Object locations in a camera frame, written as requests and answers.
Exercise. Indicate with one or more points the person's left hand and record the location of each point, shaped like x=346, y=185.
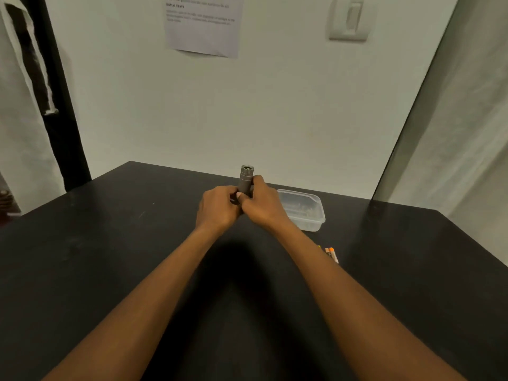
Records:
x=216, y=210

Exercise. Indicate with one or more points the person's right hand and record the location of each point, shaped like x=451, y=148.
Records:
x=264, y=206

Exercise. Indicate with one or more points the person's left thumb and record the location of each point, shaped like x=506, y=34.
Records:
x=229, y=189

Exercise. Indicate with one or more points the person's right thumb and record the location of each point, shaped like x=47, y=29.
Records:
x=243, y=198

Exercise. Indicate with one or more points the grey metal flashlight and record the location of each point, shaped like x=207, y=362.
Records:
x=246, y=179

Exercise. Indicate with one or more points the person's right forearm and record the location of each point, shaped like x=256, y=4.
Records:
x=357, y=313

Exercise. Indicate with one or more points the person's left forearm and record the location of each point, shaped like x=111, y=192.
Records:
x=131, y=309

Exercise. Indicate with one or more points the clear plastic container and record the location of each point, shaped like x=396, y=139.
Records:
x=302, y=209

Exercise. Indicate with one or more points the orange and white battery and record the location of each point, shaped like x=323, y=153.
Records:
x=333, y=254

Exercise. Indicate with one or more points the white paper sheet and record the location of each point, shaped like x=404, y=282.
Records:
x=203, y=23

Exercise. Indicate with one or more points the white curtain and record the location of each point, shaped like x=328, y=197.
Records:
x=456, y=126

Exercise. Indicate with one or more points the white torn cloth strip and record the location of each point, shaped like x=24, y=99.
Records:
x=33, y=55

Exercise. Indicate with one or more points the black vertical post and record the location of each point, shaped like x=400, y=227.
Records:
x=55, y=95

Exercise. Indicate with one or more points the white wall light switch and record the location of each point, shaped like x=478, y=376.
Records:
x=350, y=18

